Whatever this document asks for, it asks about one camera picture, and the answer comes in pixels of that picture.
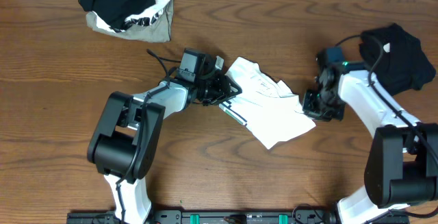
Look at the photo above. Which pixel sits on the white black-print garment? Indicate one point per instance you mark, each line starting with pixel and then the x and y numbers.
pixel 146 18

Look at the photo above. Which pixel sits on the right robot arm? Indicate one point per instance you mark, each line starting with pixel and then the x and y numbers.
pixel 401 169

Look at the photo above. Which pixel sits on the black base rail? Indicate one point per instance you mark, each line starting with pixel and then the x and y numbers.
pixel 300 215

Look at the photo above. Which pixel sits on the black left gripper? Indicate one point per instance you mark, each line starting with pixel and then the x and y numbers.
pixel 222 87

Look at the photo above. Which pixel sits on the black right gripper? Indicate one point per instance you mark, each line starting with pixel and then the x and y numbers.
pixel 311 109

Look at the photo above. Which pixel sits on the white printed t-shirt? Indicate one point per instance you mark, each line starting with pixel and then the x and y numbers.
pixel 268 109

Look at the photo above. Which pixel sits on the black garment right side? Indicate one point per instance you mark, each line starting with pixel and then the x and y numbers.
pixel 403 64

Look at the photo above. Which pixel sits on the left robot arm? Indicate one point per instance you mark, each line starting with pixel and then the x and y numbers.
pixel 125 139

